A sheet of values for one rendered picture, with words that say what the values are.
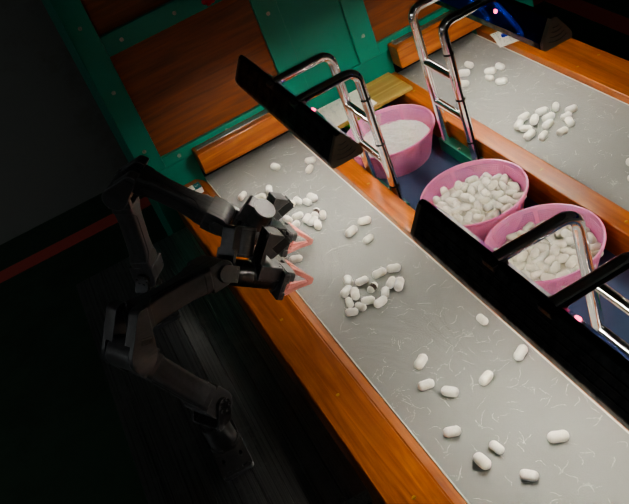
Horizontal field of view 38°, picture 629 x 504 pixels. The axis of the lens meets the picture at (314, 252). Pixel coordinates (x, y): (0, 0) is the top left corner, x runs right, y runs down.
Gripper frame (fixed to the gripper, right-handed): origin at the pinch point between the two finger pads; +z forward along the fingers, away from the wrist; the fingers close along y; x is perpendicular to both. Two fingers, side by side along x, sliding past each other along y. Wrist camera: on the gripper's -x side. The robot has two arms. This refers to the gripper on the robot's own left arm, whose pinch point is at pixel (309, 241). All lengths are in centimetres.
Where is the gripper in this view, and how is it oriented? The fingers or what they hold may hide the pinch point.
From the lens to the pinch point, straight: 229.5
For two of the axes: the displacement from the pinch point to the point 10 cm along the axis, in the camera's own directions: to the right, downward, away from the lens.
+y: -4.0, -4.4, 8.0
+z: 8.6, 1.2, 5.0
